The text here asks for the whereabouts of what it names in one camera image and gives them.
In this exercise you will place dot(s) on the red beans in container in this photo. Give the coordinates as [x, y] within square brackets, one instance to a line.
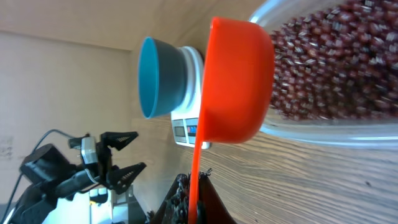
[339, 63]

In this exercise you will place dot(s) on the clear plastic container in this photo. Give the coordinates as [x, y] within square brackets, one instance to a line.
[366, 134]

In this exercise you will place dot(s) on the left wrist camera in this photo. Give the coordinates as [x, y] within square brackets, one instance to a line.
[88, 150]

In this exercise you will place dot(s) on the red scoop with blue handle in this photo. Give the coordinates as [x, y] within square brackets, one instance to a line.
[237, 88]

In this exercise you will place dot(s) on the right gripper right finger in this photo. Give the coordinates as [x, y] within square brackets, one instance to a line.
[210, 208]

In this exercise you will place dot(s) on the blue bowl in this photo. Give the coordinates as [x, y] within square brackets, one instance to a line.
[162, 78]

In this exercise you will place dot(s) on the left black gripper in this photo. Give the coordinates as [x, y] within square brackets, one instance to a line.
[112, 177]

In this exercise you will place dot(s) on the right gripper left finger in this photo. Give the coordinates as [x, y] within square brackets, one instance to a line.
[174, 208]

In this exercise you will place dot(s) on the white kitchen scale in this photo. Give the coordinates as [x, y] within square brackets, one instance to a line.
[184, 118]

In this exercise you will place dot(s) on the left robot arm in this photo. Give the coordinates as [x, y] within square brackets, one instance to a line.
[52, 176]

